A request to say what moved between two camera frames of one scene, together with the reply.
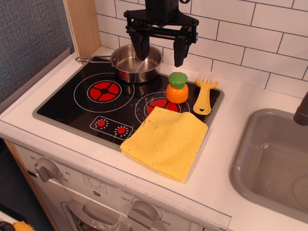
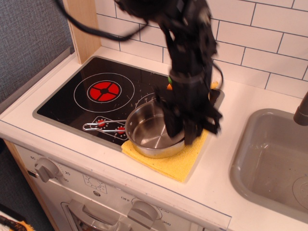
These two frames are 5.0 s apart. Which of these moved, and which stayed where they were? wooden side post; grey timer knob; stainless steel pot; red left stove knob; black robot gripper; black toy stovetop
Moved: black robot gripper; stainless steel pot
Stayed: black toy stovetop; red left stove knob; wooden side post; grey timer knob
